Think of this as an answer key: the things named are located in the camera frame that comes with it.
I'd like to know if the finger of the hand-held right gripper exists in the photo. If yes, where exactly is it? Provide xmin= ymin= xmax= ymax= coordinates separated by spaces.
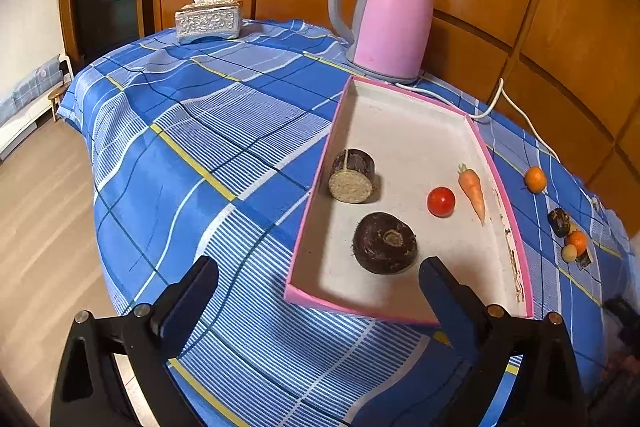
xmin=602 ymin=297 xmax=640 ymax=343

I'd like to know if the grey kettle base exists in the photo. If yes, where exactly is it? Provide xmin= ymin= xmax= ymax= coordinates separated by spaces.
xmin=347 ymin=54 xmax=420 ymax=84

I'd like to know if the pink shallow tray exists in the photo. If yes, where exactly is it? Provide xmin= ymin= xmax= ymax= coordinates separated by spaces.
xmin=284 ymin=76 xmax=536 ymax=325

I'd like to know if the small wooden stool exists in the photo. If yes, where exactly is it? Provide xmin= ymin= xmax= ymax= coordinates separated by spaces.
xmin=47 ymin=84 xmax=73 ymax=122

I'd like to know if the blue checked tablecloth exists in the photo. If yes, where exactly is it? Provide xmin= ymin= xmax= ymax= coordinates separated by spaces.
xmin=56 ymin=18 xmax=633 ymax=427

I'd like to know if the pink electric kettle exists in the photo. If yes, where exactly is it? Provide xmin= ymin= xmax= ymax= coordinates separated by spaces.
xmin=328 ymin=0 xmax=440 ymax=84

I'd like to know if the red tomato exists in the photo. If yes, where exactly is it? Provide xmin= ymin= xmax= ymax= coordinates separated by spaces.
xmin=427 ymin=187 xmax=456 ymax=218

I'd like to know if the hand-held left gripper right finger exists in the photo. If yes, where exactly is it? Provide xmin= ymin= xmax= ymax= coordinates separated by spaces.
xmin=418 ymin=257 xmax=583 ymax=427

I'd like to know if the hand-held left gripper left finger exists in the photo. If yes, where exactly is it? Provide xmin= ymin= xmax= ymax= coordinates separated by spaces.
xmin=50 ymin=255 xmax=220 ymax=427

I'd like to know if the white bench with cushions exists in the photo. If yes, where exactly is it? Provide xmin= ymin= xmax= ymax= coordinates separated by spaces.
xmin=0 ymin=54 xmax=73 ymax=158

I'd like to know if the small carrot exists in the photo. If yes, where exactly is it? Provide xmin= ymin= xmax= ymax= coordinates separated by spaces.
xmin=457 ymin=163 xmax=487 ymax=226

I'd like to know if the white power cord with plug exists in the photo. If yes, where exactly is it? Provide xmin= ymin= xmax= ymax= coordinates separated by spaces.
xmin=392 ymin=78 xmax=603 ymax=210

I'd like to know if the silver embossed tissue box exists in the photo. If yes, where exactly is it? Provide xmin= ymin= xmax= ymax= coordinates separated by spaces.
xmin=174 ymin=0 xmax=244 ymax=45

